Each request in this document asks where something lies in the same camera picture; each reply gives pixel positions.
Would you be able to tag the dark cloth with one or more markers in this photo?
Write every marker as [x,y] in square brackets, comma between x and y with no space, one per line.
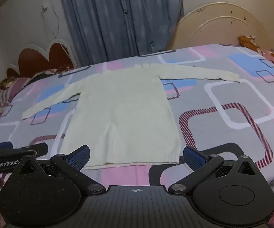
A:
[46,74]

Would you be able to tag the pink striped pillow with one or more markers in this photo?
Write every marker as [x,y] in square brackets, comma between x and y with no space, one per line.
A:
[11,92]

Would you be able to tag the cream knit sweater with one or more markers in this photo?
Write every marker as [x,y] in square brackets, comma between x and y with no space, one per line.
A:
[125,114]

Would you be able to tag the grey pink patterned bed sheet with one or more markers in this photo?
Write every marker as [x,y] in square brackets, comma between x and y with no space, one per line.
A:
[232,114]

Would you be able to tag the floral patterned cloth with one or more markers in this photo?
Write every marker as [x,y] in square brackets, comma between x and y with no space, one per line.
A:
[6,82]

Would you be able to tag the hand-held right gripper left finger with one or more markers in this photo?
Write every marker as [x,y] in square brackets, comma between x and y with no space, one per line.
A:
[80,158]

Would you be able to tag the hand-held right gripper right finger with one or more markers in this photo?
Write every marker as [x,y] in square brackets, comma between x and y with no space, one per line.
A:
[195,158]

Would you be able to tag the red scalloped headboard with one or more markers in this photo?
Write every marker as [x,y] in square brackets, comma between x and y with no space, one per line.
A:
[42,59]

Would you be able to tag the cream arched headboard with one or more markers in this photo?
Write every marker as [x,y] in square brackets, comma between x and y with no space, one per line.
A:
[222,26]

